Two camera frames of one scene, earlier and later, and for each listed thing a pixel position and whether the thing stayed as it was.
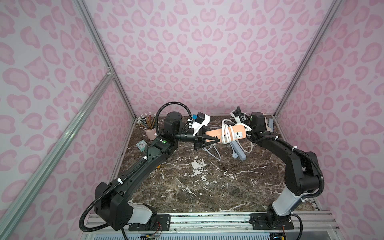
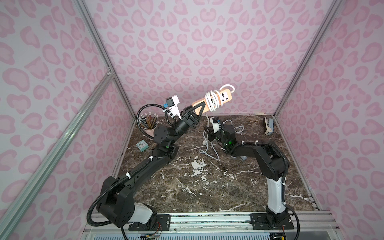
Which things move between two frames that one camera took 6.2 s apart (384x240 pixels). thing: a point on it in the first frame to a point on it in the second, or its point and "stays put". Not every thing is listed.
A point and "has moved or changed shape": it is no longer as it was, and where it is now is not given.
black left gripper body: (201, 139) to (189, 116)
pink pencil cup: (150, 133) stays put
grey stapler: (269, 124) stays put
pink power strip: (229, 134) has moved or changed shape
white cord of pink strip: (228, 132) has moved or changed shape
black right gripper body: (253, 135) to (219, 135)
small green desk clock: (141, 145) stays put
